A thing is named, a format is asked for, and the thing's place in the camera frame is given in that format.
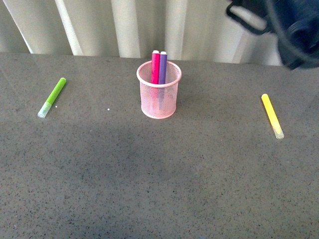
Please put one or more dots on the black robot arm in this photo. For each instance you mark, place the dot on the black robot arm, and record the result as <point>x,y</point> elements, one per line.
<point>294,22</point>

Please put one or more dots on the green highlighter pen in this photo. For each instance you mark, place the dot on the green highlighter pen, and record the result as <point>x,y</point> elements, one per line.
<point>51,98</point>

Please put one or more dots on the yellow highlighter pen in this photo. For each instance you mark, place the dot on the yellow highlighter pen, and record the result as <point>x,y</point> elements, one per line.
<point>272,117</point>

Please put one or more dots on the pink highlighter pen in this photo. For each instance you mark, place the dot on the pink highlighter pen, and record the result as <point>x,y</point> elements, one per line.
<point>155,67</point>

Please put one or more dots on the purple highlighter pen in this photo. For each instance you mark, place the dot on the purple highlighter pen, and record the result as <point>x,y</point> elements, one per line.
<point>162,76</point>

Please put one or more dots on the pink mesh pen cup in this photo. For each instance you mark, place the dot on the pink mesh pen cup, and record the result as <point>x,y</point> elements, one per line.
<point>158,101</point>

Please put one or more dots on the white pleated curtain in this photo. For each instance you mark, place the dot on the white pleated curtain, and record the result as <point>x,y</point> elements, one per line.
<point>185,29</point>

